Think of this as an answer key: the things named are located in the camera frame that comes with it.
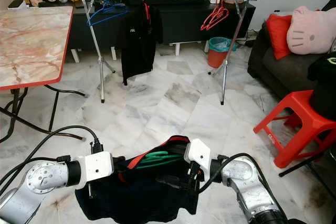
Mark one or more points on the green plastic hanger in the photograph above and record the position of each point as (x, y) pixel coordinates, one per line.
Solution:
(160, 158)

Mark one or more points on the navy shirt red collar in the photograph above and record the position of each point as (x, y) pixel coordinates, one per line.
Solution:
(126, 195)

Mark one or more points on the red plastic hanger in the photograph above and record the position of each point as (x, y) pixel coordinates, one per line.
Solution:
(219, 15)
(212, 20)

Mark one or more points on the blue plastic hanger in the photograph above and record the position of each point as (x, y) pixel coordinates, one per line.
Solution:
(106, 1)

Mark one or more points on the black folding chair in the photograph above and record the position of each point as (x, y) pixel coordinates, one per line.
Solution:
(307, 164)

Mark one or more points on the red plastic stool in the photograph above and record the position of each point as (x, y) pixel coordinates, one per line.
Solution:
(299, 124)

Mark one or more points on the orange bin teal liner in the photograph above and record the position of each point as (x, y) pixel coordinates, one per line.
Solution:
(219, 53)

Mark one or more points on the dark grey sofa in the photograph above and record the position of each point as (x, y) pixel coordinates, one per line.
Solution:
(278, 72)

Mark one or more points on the black shirt red trim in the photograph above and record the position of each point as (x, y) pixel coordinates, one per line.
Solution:
(136, 43)

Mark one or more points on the black TV cabinet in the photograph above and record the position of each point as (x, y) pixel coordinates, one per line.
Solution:
(184, 22)

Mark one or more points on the red cushion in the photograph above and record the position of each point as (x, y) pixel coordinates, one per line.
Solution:
(278, 35)

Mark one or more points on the pink cat face cushion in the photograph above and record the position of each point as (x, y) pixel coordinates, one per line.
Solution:
(312, 32)

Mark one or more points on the marble folding table red rim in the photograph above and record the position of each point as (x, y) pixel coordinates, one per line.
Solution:
(31, 40)

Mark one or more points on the small black box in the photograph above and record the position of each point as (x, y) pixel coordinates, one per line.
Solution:
(17, 3)

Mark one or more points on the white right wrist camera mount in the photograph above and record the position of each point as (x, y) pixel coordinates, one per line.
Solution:
(198, 153)

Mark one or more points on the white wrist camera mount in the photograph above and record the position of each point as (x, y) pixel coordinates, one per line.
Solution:
(198, 153)
(97, 167)

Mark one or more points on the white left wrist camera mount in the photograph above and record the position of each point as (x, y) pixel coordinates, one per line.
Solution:
(97, 167)

